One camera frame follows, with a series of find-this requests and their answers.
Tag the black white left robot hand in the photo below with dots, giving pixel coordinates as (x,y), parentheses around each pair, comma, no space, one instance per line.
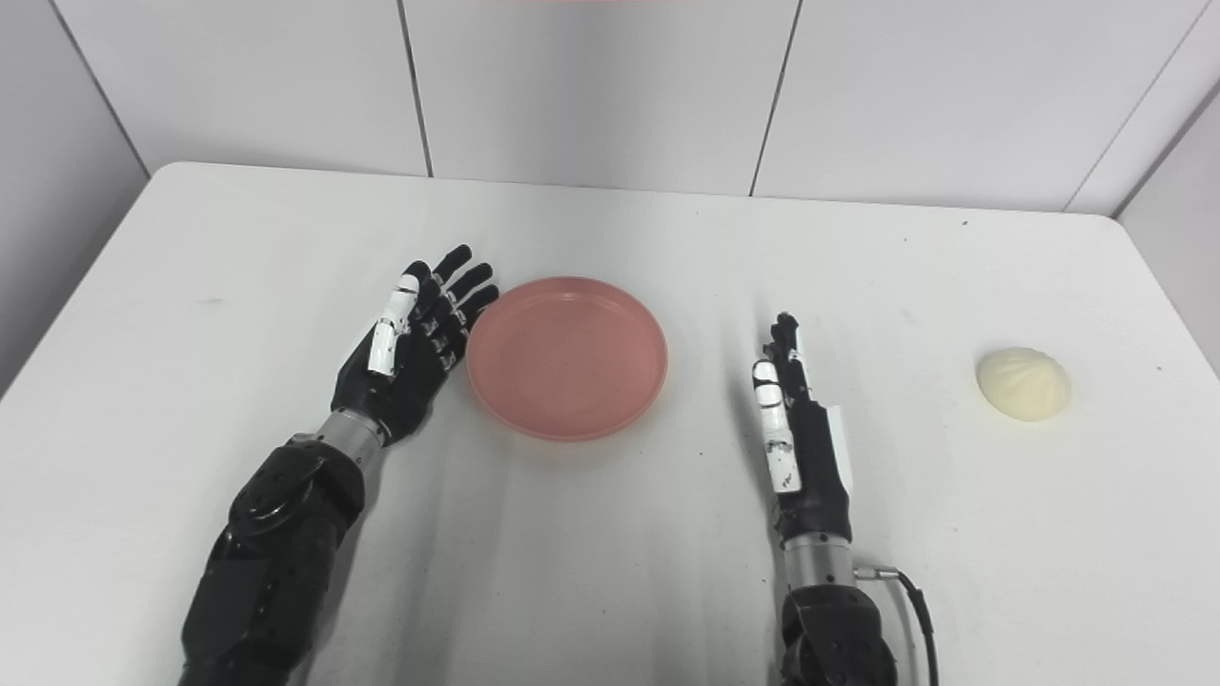
(405,391)

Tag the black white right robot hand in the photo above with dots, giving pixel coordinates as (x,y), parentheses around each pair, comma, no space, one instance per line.
(815,476)

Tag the pink round plate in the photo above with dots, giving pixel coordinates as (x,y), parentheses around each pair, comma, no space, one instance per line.
(567,362)

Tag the white steamed bun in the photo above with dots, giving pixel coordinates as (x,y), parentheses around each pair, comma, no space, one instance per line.
(1025,383)

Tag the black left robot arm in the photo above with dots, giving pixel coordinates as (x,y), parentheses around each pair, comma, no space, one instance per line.
(276,553)

